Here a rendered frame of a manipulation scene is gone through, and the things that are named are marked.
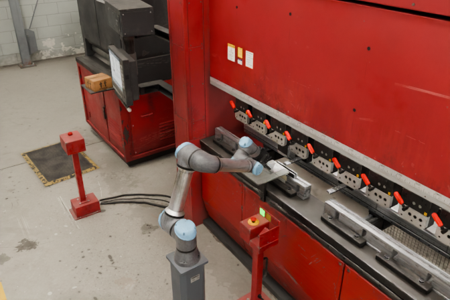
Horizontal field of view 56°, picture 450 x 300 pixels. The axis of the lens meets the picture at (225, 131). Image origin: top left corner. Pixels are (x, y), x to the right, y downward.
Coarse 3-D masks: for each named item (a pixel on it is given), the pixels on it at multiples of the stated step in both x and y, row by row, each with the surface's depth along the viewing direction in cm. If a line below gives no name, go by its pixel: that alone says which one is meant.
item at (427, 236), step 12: (252, 132) 350; (276, 144) 327; (312, 168) 299; (324, 180) 292; (336, 180) 281; (348, 192) 276; (360, 192) 266; (372, 204) 260; (384, 216) 255; (396, 216) 247; (408, 228) 242; (432, 228) 233; (420, 240) 238; (432, 240) 231; (444, 252) 227
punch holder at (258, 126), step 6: (252, 108) 295; (252, 114) 296; (258, 114) 290; (264, 114) 285; (258, 120) 292; (264, 120) 287; (270, 120) 288; (252, 126) 300; (258, 126) 294; (264, 126) 288; (258, 132) 295; (264, 132) 290
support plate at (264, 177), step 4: (244, 172) 282; (264, 172) 282; (276, 172) 282; (280, 172) 282; (284, 172) 282; (288, 172) 282; (248, 176) 277; (252, 176) 277; (256, 176) 277; (260, 176) 277; (264, 176) 277; (268, 176) 277; (272, 176) 277; (276, 176) 277; (280, 176) 278; (252, 180) 273; (256, 180) 273; (260, 180) 273; (264, 180) 273; (268, 180) 273; (256, 184) 270; (260, 184) 270
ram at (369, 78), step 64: (256, 0) 262; (320, 0) 220; (256, 64) 279; (320, 64) 231; (384, 64) 197; (448, 64) 172; (320, 128) 244; (384, 128) 206; (448, 128) 179; (448, 192) 186
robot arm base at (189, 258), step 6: (174, 252) 242; (180, 252) 234; (186, 252) 233; (192, 252) 235; (198, 252) 241; (174, 258) 238; (180, 258) 235; (186, 258) 234; (192, 258) 235; (198, 258) 239; (180, 264) 235; (186, 264) 235; (192, 264) 236
